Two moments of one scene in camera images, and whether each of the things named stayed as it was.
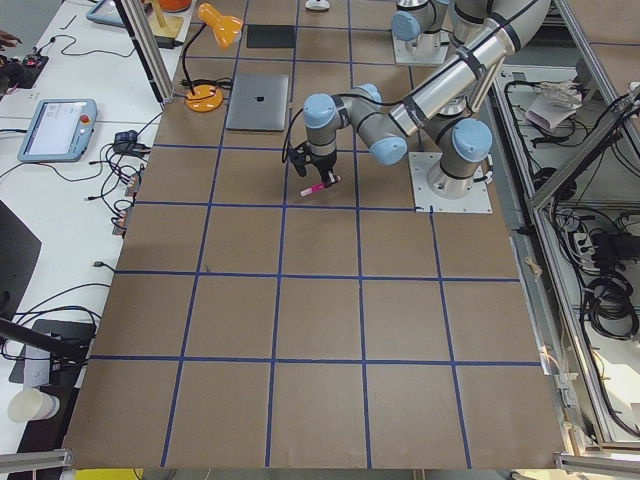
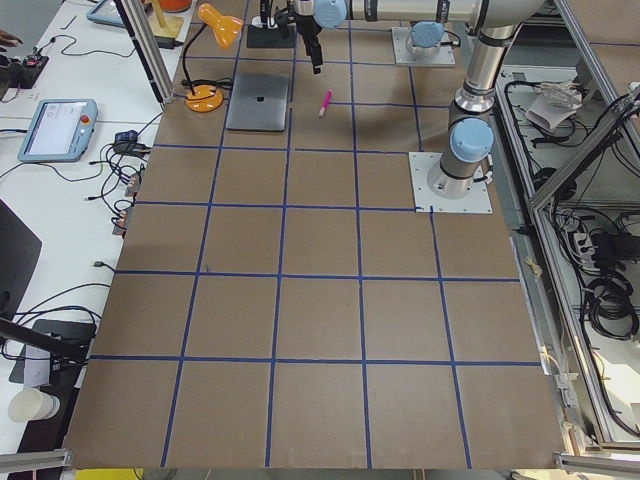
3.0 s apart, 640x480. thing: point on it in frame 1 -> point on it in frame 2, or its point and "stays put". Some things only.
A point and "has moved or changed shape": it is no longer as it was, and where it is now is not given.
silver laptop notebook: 258,102 stays put
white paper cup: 28,404 stays put
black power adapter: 170,43 stays put
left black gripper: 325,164 -> 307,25
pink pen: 312,189 has moved or changed shape
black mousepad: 270,36 stays put
